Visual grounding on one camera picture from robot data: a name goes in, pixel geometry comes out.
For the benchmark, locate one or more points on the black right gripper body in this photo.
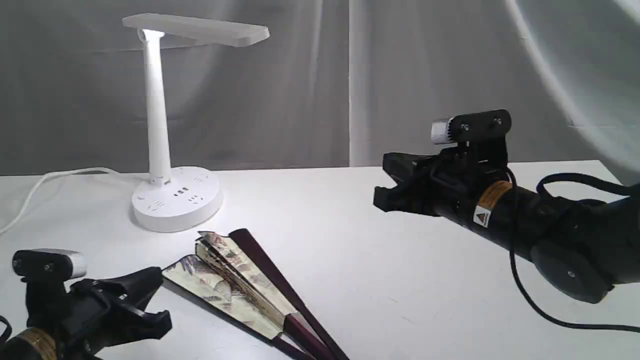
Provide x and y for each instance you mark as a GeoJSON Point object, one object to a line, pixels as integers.
{"type": "Point", "coordinates": [469, 181]}

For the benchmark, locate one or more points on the grey backdrop curtain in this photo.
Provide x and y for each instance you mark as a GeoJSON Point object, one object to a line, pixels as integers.
{"type": "Point", "coordinates": [338, 82]}

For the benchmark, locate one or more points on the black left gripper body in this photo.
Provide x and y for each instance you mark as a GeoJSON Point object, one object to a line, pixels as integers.
{"type": "Point", "coordinates": [89, 317]}

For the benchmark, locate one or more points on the painted paper folding fan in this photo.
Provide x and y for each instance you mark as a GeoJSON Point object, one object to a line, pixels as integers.
{"type": "Point", "coordinates": [234, 276]}

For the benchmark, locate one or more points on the white desk lamp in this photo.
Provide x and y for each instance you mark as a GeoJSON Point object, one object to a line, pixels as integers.
{"type": "Point", "coordinates": [175, 199]}

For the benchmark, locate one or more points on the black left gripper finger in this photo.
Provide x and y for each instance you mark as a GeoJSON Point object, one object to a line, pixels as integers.
{"type": "Point", "coordinates": [138, 288]}
{"type": "Point", "coordinates": [125, 327]}

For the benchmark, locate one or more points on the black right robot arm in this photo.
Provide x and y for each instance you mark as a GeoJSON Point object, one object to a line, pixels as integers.
{"type": "Point", "coordinates": [580, 232]}

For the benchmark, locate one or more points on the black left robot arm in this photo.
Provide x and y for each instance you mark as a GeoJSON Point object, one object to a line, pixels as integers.
{"type": "Point", "coordinates": [32, 344]}

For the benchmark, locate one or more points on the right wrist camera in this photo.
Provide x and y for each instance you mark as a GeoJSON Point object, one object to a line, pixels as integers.
{"type": "Point", "coordinates": [471, 127]}

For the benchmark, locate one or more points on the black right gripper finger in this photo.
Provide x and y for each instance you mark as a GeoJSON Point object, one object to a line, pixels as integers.
{"type": "Point", "coordinates": [409, 169]}
{"type": "Point", "coordinates": [410, 199]}

